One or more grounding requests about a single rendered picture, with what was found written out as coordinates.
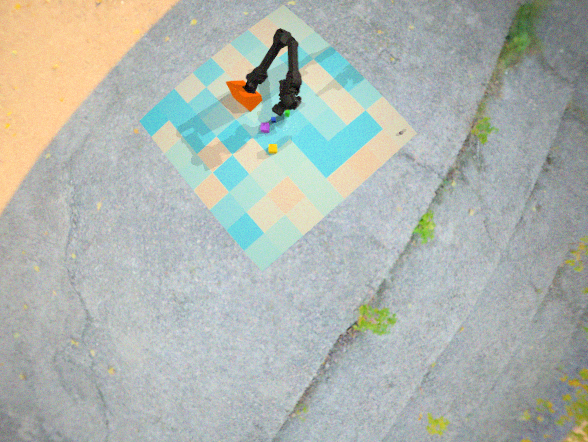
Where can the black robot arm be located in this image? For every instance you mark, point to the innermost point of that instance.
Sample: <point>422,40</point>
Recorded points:
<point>281,39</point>

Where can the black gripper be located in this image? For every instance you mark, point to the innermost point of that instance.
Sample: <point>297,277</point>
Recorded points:
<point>280,107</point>

